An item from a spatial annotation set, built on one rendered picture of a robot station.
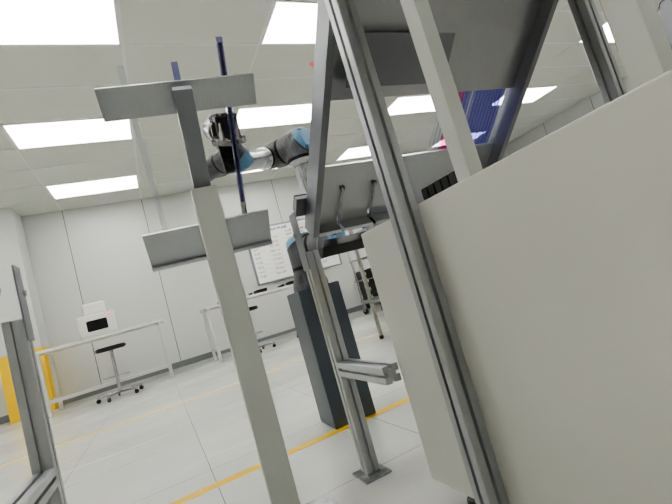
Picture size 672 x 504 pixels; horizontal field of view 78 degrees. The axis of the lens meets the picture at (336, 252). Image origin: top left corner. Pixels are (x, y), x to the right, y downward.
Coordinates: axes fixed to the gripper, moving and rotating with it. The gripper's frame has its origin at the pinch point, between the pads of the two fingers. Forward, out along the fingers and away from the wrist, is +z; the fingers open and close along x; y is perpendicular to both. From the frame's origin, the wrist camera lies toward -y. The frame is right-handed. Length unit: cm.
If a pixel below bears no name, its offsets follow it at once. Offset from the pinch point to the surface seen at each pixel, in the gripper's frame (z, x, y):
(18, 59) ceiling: -326, -103, 54
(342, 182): 5.6, 27.4, -14.6
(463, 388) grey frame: 69, 19, -38
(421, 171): 3, 56, -17
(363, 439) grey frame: 35, 14, -78
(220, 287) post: 24.6, -13.4, -28.0
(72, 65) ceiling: -337, -68, 47
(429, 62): 54, 24, 14
